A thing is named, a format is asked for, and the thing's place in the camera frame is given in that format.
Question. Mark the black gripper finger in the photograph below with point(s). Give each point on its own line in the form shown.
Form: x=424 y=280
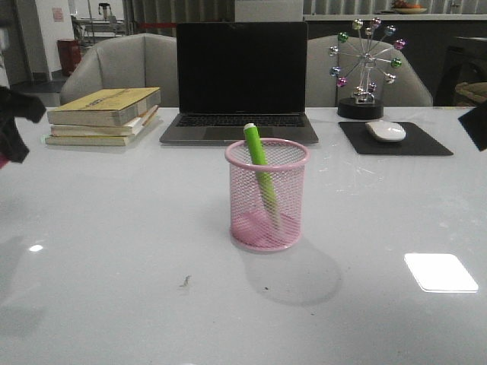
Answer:
x=15 y=104
x=474 y=123

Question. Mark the green highlighter pen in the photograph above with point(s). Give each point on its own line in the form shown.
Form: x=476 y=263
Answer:
x=256 y=152

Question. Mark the pink mesh pen holder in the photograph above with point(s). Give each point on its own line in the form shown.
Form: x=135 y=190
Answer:
x=250 y=222

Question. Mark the black mouse pad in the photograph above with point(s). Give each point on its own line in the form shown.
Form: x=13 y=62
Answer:
x=416 y=143

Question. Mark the red bin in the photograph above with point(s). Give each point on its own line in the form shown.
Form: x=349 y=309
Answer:
x=69 y=55

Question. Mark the white computer mouse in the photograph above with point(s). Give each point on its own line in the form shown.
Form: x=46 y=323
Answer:
x=385 y=131

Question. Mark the top yellow book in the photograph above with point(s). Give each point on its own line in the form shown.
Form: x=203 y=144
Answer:
x=106 y=107

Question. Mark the bottom book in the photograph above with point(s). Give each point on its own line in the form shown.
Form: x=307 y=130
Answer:
x=91 y=141

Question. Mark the middle book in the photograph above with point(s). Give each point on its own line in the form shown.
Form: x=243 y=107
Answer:
x=133 y=127

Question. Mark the right grey armchair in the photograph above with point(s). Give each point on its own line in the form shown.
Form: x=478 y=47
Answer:
x=321 y=89

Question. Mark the grey armchair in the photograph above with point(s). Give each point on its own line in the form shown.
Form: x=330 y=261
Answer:
x=321 y=89
x=141 y=60

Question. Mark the ferris wheel desk ornament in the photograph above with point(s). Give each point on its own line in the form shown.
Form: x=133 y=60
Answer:
x=366 y=60

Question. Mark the fruit bowl on counter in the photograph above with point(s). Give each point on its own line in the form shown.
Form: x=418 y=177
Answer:
x=405 y=7

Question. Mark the left grey armchair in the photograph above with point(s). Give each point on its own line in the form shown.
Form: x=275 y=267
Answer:
x=141 y=60

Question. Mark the grey open laptop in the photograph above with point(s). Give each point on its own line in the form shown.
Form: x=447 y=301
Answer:
x=233 y=73

